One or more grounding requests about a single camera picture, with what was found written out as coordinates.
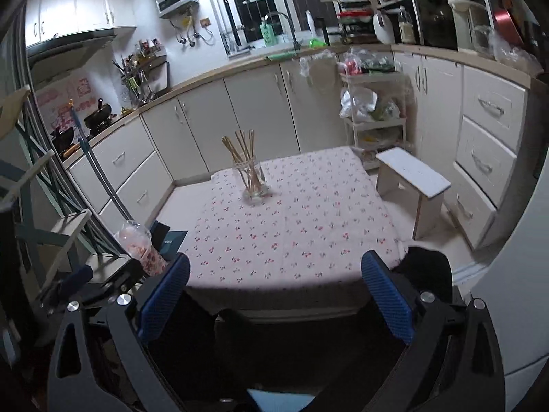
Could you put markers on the dark blue box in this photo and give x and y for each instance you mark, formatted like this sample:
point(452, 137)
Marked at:
point(165, 241)

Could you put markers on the white electric kettle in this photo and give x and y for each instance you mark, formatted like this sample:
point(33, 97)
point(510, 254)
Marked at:
point(383, 28)

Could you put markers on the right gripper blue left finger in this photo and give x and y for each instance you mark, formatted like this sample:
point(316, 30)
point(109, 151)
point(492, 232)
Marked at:
point(160, 304)

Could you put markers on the plastic bag with food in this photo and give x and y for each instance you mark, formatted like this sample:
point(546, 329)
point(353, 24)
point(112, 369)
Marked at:
point(137, 242)

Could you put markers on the white rolling storage cart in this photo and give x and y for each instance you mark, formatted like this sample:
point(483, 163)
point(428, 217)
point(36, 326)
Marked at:
point(374, 101)

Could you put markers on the white kitchen base cabinets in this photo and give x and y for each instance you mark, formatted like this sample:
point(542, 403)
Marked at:
point(476, 121)

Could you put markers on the wooden chopstick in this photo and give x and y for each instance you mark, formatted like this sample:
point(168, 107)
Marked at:
point(240, 151)
point(253, 174)
point(244, 147)
point(236, 158)

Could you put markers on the blue mop handle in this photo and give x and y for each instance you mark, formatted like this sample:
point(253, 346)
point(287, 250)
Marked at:
point(95, 165)

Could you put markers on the clear glass jar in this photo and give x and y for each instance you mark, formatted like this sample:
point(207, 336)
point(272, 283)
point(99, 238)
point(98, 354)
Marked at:
point(253, 199)

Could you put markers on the white upper cabinets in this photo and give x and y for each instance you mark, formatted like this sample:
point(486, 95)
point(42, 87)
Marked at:
point(48, 19)

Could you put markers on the chrome sink faucet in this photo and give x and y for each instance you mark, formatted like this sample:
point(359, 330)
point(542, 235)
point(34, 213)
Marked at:
point(287, 26)

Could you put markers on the white wooden stool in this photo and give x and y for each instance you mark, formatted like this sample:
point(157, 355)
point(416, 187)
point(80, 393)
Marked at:
point(398, 167)

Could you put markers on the dish utensil rack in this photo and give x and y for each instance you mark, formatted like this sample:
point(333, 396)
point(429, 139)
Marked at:
point(145, 73)

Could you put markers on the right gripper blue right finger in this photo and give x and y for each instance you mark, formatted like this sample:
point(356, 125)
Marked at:
point(392, 304)

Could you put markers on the black wok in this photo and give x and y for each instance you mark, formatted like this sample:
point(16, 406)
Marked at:
point(99, 116)

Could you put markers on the cherry pattern tablecloth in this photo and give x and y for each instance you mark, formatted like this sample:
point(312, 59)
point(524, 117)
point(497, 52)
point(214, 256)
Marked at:
point(297, 248)

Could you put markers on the microwave oven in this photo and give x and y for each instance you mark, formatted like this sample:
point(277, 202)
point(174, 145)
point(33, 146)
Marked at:
point(437, 24)

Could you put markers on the grey range hood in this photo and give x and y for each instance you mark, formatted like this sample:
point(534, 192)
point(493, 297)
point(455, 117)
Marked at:
point(57, 57)

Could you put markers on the green soap bottle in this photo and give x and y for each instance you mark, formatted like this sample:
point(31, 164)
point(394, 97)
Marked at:
point(268, 34)

